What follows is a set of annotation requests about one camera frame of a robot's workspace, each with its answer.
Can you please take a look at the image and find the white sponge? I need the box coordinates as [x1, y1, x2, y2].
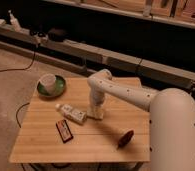
[87, 109, 104, 120]

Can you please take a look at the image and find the white plastic bottle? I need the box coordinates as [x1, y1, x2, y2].
[55, 104, 87, 125]

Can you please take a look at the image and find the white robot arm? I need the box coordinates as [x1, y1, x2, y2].
[87, 69, 195, 171]

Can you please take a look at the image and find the red black candy bar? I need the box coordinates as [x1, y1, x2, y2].
[56, 119, 73, 143]

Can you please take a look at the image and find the green plate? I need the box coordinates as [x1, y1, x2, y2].
[37, 75, 66, 98]

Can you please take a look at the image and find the dark red oblong object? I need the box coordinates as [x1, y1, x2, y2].
[118, 130, 134, 148]

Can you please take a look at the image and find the wooden table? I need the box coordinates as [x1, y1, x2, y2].
[9, 78, 150, 163]

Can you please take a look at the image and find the white cup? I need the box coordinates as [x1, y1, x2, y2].
[39, 74, 56, 94]

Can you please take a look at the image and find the black device on ledge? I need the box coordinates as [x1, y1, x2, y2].
[48, 28, 67, 42]

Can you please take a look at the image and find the white spray bottle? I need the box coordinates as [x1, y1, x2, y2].
[8, 10, 21, 31]

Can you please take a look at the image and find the black floor cable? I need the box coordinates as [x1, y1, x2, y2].
[0, 44, 39, 76]

